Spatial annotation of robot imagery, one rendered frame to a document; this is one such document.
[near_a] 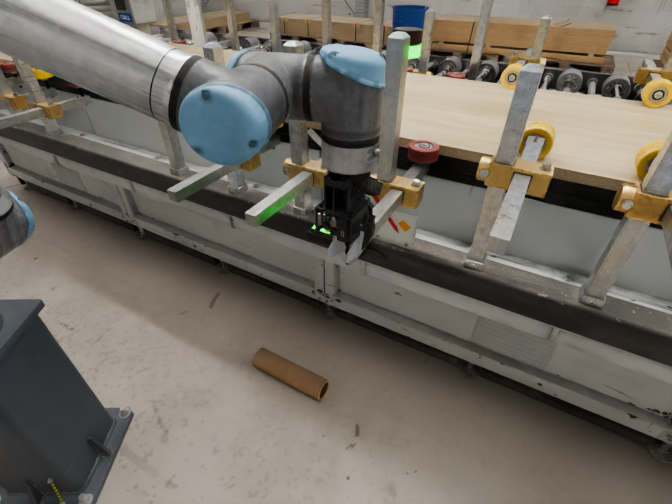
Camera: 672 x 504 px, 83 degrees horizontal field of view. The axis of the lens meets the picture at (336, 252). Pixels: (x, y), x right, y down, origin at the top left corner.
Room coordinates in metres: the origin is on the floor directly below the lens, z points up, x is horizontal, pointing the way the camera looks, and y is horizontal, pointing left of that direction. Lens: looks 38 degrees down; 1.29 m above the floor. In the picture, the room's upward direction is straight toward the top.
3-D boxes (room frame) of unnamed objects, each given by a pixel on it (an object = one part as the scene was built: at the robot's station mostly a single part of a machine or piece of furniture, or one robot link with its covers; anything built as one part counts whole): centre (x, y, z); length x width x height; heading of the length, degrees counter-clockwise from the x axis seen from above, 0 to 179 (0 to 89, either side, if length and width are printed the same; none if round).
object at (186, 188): (1.01, 0.30, 0.82); 0.43 x 0.03 x 0.04; 151
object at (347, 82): (0.57, -0.02, 1.14); 0.10 x 0.09 x 0.12; 80
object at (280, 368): (0.85, 0.18, 0.04); 0.30 x 0.08 x 0.08; 61
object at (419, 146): (0.94, -0.23, 0.85); 0.08 x 0.08 x 0.11
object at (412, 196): (0.82, -0.14, 0.85); 0.13 x 0.06 x 0.05; 61
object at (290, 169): (0.94, 0.08, 0.83); 0.13 x 0.06 x 0.05; 61
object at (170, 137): (1.20, 0.54, 0.93); 0.05 x 0.04 x 0.45; 61
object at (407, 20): (6.66, -1.13, 0.36); 0.59 x 0.57 x 0.73; 151
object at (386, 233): (0.82, -0.08, 0.75); 0.26 x 0.01 x 0.10; 61
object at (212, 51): (1.08, 0.31, 0.88); 0.03 x 0.03 x 0.48; 61
